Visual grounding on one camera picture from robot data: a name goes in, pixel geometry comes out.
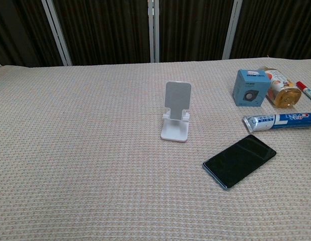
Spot teal-edged black phone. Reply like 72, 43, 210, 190
202, 134, 277, 191

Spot white phone stand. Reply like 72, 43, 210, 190
160, 81, 192, 143

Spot blue white toothpaste tube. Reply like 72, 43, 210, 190
242, 112, 311, 134

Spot beige woven tablecloth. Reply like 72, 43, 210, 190
0, 57, 311, 241

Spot small blue cardboard box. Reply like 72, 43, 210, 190
232, 69, 271, 108

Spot amber tea drink bottle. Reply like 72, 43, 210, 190
258, 65, 302, 109

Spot red capped marker pen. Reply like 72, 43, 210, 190
295, 80, 311, 105

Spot black folding screen white frame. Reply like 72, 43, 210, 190
0, 0, 311, 68

